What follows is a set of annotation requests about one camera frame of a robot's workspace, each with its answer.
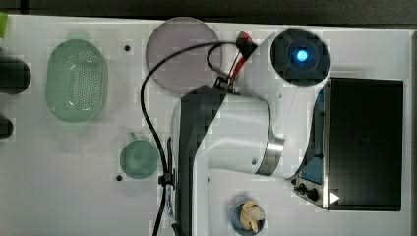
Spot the black toaster oven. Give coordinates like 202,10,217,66
291,78,403,211

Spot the red ketchup sachet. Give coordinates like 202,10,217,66
229,56,246,85

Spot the black cylinder upper left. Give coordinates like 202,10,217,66
0,57,31,94

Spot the green cup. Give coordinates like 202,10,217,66
119,132,159,180

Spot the blue bowl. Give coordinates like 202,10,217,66
231,201,266,236

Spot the black connector with cable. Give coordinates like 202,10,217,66
236,38,258,60

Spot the green object at edge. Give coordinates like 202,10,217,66
0,12,8,39

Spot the purple round plate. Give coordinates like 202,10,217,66
146,17,219,95

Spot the black cylinder lower left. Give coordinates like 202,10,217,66
0,117,14,139

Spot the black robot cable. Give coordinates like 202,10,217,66
140,40,238,236

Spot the green perforated colander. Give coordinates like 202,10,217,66
45,35,108,123

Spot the black cylinder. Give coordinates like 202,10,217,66
0,57,31,94
0,117,14,139

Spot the red strawberry toy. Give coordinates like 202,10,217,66
237,31,252,41

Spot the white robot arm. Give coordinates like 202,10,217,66
171,29,331,236

